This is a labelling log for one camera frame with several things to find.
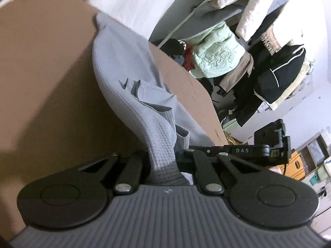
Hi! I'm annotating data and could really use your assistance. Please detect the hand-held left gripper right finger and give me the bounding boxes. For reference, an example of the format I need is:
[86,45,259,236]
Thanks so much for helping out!
[177,150,269,195]

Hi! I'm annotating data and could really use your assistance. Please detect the beige pants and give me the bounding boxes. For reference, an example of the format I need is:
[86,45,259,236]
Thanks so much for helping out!
[218,53,255,92]

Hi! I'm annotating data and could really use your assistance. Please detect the white storage shelf unit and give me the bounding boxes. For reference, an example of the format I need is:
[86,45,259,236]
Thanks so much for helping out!
[306,132,331,186]

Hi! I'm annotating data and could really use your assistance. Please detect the grey rack shelf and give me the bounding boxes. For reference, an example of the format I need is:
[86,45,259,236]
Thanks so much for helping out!
[191,0,290,42]

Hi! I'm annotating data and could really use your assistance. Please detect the grey knit sweater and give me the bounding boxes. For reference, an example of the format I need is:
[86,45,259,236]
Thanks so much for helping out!
[92,12,215,186]

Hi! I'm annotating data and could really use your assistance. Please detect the mint green jacket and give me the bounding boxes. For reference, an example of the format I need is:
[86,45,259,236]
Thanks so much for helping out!
[181,21,245,79]

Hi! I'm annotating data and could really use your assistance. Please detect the dark clothes pile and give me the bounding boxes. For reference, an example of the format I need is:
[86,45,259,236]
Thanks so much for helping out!
[159,38,197,70]

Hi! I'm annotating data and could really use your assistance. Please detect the yellow wooden cabinet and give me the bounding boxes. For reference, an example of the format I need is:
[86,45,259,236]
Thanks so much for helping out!
[283,150,308,181]

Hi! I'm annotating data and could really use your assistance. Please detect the black jacket white piping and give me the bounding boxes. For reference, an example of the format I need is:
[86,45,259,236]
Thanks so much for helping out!
[236,45,307,127]

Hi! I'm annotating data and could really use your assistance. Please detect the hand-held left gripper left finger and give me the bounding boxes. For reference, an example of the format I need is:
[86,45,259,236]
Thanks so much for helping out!
[70,149,151,195]

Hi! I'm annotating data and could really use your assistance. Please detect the white curtain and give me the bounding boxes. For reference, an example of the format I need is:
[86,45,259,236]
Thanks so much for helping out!
[44,0,192,43]

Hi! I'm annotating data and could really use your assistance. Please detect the white quilted jacket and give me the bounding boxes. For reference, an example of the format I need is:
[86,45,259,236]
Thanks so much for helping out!
[235,0,286,42]

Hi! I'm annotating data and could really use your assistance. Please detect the white pole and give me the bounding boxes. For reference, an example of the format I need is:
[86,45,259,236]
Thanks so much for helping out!
[158,0,210,48]

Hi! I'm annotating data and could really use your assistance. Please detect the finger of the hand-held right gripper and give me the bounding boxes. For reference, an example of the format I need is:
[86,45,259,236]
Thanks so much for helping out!
[189,146,271,161]

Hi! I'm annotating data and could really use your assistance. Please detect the beige fringed scarf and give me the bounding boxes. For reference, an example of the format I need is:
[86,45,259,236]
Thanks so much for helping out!
[261,26,283,56]

